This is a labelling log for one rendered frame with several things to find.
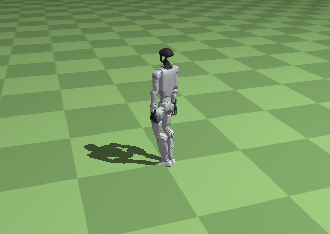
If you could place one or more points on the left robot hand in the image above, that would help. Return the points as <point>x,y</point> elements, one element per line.
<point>153,117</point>

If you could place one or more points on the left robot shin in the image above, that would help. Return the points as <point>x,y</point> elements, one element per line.
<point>163,147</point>

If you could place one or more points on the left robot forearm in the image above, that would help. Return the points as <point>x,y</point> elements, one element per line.
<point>153,101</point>

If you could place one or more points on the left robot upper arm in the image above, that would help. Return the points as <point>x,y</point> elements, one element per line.
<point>156,75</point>

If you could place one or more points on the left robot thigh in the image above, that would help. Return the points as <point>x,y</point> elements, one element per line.
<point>157,127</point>

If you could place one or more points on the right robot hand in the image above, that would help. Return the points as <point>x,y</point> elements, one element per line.
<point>175,109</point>

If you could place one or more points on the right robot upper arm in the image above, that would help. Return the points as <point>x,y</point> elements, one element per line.
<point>176,77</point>

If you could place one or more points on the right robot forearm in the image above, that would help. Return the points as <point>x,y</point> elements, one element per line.
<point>173,95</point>

